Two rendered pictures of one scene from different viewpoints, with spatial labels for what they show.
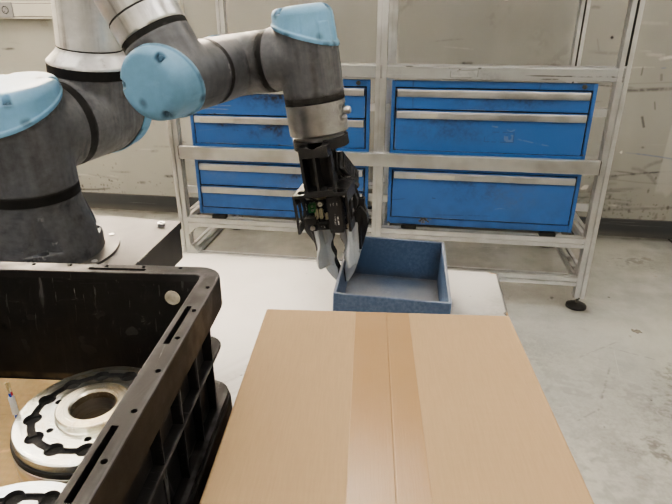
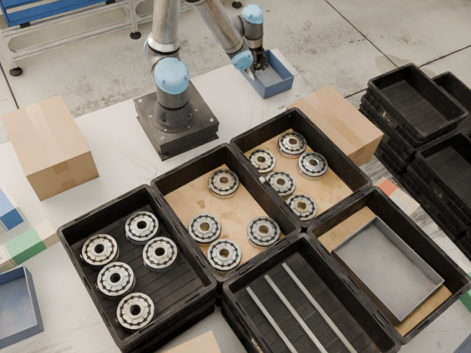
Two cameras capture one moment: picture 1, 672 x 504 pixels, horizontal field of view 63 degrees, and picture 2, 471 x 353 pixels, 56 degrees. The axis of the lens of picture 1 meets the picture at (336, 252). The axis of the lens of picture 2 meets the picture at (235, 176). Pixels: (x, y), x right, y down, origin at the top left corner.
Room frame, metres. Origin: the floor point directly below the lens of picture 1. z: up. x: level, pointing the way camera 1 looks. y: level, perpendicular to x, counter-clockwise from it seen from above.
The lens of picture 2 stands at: (-0.31, 1.00, 2.09)
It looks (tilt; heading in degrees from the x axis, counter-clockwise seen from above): 56 degrees down; 317
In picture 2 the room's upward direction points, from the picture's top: 6 degrees clockwise
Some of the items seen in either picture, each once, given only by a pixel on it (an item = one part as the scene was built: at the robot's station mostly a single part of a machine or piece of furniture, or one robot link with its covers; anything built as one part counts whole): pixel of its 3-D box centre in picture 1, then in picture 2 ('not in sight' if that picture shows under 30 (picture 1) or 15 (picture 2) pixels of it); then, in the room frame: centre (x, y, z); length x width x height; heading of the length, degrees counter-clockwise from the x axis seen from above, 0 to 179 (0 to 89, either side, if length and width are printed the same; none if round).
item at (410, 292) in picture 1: (392, 286); (265, 73); (0.71, -0.08, 0.75); 0.20 x 0.15 x 0.07; 173
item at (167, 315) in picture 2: not in sight; (134, 258); (0.23, 0.85, 0.92); 0.40 x 0.30 x 0.02; 177
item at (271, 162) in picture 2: not in sight; (261, 160); (0.30, 0.31, 0.86); 0.10 x 0.10 x 0.01
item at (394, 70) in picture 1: (382, 70); not in sight; (2.13, -0.17, 0.91); 1.70 x 0.10 x 0.05; 81
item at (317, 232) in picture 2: not in sight; (381, 264); (-0.21, 0.27, 0.87); 0.40 x 0.30 x 0.11; 177
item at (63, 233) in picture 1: (39, 218); (173, 105); (0.70, 0.40, 0.85); 0.15 x 0.15 x 0.10
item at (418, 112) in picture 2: not in sight; (400, 127); (0.28, -0.69, 0.37); 0.40 x 0.30 x 0.45; 171
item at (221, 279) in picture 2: not in sight; (223, 206); (0.21, 0.55, 0.92); 0.40 x 0.30 x 0.02; 177
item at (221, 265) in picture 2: not in sight; (223, 254); (0.10, 0.62, 0.86); 0.10 x 0.10 x 0.01
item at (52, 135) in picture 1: (23, 131); (172, 81); (0.70, 0.40, 0.97); 0.13 x 0.12 x 0.14; 161
